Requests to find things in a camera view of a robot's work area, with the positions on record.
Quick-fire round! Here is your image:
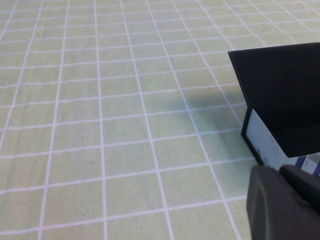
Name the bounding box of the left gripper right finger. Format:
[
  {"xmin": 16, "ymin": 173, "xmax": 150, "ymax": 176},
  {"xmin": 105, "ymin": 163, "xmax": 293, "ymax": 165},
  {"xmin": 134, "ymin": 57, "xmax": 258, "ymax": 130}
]
[{"xmin": 279, "ymin": 163, "xmax": 320, "ymax": 215}]

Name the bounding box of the green white-grid tablecloth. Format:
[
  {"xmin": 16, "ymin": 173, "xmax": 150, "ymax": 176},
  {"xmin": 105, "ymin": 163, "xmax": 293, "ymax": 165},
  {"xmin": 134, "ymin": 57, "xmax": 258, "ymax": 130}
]
[{"xmin": 0, "ymin": 0, "xmax": 320, "ymax": 240}]

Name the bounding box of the black glasses case blue print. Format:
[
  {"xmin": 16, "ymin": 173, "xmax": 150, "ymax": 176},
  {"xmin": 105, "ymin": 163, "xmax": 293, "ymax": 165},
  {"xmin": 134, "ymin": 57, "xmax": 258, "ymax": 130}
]
[{"xmin": 227, "ymin": 42, "xmax": 320, "ymax": 177}]

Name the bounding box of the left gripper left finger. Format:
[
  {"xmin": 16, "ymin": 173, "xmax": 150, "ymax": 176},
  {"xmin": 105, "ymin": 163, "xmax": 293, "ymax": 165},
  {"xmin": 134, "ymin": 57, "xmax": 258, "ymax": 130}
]
[{"xmin": 246, "ymin": 164, "xmax": 320, "ymax": 240}]

